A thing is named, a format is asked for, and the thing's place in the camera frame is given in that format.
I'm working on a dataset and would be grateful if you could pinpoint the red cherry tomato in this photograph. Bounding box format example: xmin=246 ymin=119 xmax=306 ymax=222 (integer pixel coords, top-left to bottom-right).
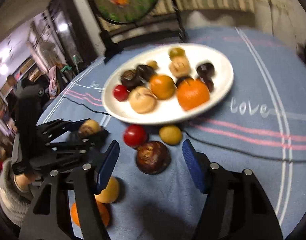
xmin=123 ymin=125 xmax=148 ymax=148
xmin=113 ymin=85 xmax=129 ymax=102

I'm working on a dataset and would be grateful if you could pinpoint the orange mandarin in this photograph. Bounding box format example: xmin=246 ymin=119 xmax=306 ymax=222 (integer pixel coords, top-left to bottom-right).
xmin=71 ymin=200 xmax=110 ymax=228
xmin=176 ymin=78 xmax=210 ymax=111

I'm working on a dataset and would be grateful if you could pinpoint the pale yellow spotted fruit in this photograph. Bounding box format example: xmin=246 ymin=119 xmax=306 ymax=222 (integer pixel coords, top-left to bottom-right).
xmin=95 ymin=176 xmax=120 ymax=204

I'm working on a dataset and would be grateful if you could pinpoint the small yellow longan fruit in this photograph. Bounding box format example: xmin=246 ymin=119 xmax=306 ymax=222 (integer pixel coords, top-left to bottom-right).
xmin=159 ymin=125 xmax=183 ymax=145

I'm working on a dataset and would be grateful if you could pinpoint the dark plum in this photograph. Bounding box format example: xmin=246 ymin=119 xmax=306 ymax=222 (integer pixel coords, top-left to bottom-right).
xmin=196 ymin=62 xmax=215 ymax=77
xmin=136 ymin=64 xmax=156 ymax=82
xmin=198 ymin=76 xmax=214 ymax=93

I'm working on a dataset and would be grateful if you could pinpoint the smooth orange round fruit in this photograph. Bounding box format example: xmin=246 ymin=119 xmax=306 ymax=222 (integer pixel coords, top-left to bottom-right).
xmin=149 ymin=75 xmax=176 ymax=100

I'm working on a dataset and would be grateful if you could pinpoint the small olive longan fruit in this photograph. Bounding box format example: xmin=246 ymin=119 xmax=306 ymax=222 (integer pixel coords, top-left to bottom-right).
xmin=146 ymin=60 xmax=158 ymax=70

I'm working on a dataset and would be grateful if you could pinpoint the tan smooth round fruit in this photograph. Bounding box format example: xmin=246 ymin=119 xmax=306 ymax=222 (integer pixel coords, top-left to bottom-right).
xmin=169 ymin=56 xmax=191 ymax=78

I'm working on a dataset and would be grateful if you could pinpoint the yellow green round fruit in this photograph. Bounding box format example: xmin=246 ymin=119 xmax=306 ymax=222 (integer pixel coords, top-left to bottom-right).
xmin=169 ymin=47 xmax=185 ymax=61

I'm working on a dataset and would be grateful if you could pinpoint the grey knitted sleeve forearm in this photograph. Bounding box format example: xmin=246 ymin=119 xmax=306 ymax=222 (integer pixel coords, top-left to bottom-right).
xmin=0 ymin=158 xmax=33 ymax=228

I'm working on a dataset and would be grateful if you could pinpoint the person left hand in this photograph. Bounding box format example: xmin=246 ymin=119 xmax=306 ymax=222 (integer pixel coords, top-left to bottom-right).
xmin=14 ymin=171 xmax=41 ymax=192

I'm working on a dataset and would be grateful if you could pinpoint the blue checked tablecloth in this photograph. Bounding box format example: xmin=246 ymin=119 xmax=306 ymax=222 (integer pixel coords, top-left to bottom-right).
xmin=39 ymin=27 xmax=306 ymax=239

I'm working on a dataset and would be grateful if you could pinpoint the dark wooden cabinet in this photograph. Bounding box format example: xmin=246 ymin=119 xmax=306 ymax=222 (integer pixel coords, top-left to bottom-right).
xmin=47 ymin=0 xmax=97 ymax=65

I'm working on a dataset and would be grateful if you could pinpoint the white round plate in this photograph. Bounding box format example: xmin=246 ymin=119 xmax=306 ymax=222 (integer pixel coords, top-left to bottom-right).
xmin=102 ymin=43 xmax=234 ymax=125

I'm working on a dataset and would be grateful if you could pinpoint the black framed embroidery screen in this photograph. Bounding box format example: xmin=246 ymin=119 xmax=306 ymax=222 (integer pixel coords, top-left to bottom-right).
xmin=87 ymin=0 xmax=187 ymax=62

